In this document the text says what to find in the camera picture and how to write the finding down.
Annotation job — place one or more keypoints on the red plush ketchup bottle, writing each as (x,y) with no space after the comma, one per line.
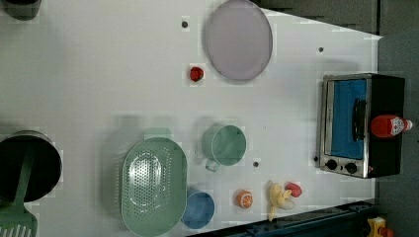
(387,126)

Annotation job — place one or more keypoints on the black toaster oven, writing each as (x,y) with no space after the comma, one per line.
(349,104)

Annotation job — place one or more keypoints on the small red strawberry toy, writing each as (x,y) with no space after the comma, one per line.
(196,74)

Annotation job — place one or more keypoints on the green oval colander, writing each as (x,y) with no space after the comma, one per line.
(154,187)

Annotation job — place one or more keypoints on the grey round plate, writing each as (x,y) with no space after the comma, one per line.
(239,40)

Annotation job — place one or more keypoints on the orange slice toy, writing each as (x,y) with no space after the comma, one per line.
(244,199)

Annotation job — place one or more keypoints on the blue bowl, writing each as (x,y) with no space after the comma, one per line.
(199,209)

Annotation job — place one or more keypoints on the yellow banana plush toy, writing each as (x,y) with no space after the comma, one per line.
(278,198)

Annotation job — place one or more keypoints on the red strawberry plush toy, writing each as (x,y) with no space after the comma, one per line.
(296,189)

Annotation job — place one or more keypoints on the black utensil holder cup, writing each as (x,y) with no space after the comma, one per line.
(35,152)

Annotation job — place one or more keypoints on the yellow and red toy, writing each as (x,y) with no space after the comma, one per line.
(378,228)

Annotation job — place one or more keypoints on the black cylinder at table edge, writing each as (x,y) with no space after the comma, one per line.
(22,10)

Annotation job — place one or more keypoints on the green spatula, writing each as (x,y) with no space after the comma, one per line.
(16,221)

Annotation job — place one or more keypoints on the green cup with handle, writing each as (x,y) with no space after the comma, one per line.
(223,145)

